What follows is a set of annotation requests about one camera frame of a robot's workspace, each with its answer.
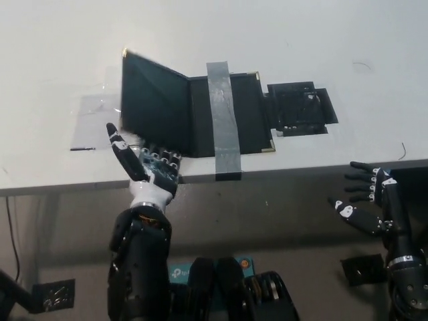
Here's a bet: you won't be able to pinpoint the grey duct tape strip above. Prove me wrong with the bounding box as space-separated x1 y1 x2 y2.
205 60 243 183

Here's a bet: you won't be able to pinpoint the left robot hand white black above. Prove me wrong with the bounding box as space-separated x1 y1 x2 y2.
106 122 183 212

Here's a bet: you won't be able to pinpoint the black desk leg base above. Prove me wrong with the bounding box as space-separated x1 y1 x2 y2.
0 268 35 314

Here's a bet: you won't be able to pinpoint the clear tape patch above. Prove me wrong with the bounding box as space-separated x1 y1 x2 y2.
70 93 123 150

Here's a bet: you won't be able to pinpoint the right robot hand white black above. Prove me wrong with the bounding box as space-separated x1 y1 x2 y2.
327 161 421 265

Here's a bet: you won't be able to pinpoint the black tape patch on desk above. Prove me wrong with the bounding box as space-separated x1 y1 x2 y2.
265 81 340 138

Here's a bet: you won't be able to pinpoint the thin black hanging cable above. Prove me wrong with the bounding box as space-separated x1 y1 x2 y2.
5 196 21 282

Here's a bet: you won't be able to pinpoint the teal tp-link box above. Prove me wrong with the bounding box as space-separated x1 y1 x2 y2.
168 255 257 286

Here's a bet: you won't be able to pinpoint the black robot body blocks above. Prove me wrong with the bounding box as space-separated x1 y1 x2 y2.
166 256 301 321

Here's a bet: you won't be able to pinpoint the black floor tape patch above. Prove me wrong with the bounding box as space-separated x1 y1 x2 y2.
340 253 388 287
31 278 76 314

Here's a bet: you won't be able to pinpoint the black diary with gold corners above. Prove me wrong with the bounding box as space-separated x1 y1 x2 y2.
119 48 277 158

